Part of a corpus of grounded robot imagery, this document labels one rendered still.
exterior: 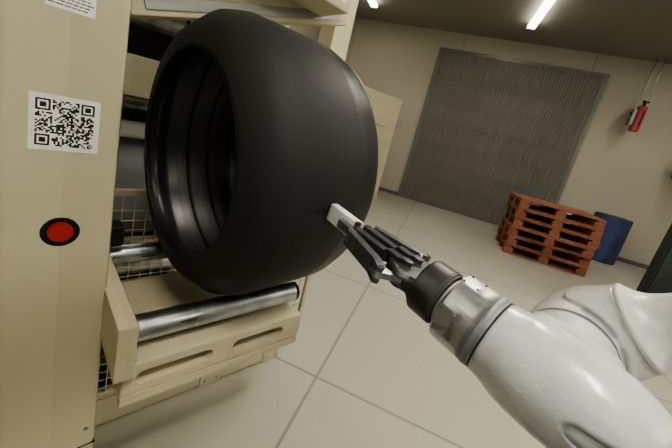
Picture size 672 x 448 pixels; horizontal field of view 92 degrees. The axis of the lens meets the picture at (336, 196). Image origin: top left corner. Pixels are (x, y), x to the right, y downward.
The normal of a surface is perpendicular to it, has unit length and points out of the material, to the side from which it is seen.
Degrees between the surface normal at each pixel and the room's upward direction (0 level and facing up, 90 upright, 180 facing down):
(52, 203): 90
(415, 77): 90
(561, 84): 90
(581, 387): 51
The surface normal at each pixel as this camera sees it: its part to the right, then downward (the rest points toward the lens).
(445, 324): -0.71, -0.01
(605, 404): -0.27, -0.51
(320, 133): 0.73, -0.04
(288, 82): 0.48, -0.31
